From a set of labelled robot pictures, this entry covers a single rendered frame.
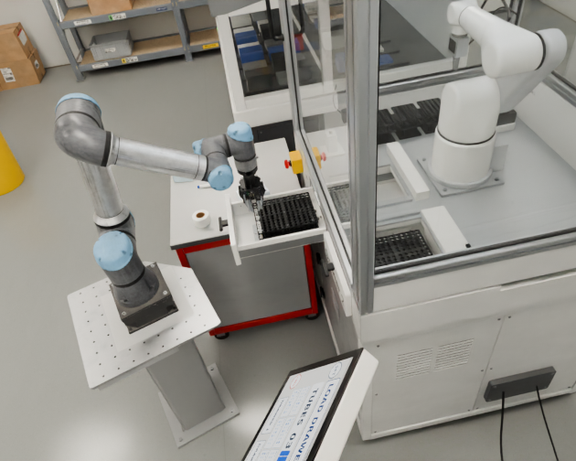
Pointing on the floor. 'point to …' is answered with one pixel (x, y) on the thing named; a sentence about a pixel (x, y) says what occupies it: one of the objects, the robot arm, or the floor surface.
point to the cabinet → (465, 359)
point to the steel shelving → (78, 17)
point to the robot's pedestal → (179, 372)
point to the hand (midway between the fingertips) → (255, 207)
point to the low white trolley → (271, 167)
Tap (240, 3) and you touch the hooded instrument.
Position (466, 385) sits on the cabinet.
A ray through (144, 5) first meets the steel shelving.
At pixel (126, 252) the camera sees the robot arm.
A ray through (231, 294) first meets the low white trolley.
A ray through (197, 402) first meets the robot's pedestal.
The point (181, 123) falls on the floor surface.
